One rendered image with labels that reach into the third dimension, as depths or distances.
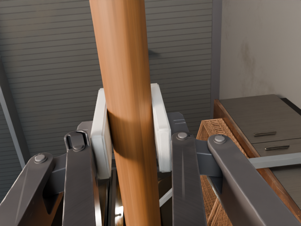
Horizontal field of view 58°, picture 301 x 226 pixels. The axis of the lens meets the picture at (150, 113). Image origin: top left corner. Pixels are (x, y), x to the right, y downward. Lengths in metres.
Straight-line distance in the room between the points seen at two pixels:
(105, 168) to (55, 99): 3.72
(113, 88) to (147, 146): 0.05
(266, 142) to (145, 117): 1.57
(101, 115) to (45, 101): 3.76
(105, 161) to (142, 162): 0.04
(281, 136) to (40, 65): 2.95
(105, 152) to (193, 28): 3.51
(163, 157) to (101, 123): 0.04
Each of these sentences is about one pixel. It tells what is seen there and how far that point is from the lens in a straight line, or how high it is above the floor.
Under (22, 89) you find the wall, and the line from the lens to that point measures 3.95.
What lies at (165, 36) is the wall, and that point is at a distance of 3.59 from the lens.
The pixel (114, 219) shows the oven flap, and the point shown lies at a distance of 1.79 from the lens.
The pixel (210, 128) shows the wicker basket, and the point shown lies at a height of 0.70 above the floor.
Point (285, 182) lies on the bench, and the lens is 1.47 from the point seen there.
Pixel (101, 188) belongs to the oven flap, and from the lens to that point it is 2.21.
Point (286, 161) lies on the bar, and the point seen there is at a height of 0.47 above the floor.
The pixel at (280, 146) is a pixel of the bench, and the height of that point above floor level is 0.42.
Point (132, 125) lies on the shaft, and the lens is 0.17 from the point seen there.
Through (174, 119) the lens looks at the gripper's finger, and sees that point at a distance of 0.17.
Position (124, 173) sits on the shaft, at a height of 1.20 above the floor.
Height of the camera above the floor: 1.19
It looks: 3 degrees down
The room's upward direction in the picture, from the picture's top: 96 degrees counter-clockwise
